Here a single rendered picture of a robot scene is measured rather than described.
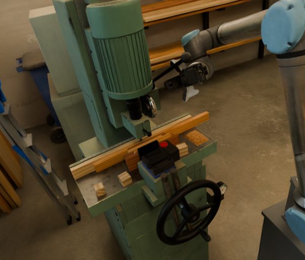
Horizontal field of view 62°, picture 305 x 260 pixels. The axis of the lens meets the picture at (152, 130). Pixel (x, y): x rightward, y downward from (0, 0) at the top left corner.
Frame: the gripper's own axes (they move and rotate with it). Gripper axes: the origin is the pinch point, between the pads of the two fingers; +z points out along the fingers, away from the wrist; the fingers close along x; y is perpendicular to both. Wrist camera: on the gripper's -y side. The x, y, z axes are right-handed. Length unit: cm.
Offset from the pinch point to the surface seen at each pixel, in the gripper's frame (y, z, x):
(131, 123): -23.2, 0.8, 9.4
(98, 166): -39.9, 9.6, 21.4
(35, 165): -114, -17, 20
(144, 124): -18.9, -1.1, 11.6
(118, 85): -16.2, 10.3, -5.7
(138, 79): -10.0, 7.1, -5.6
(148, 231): -35, 2, 59
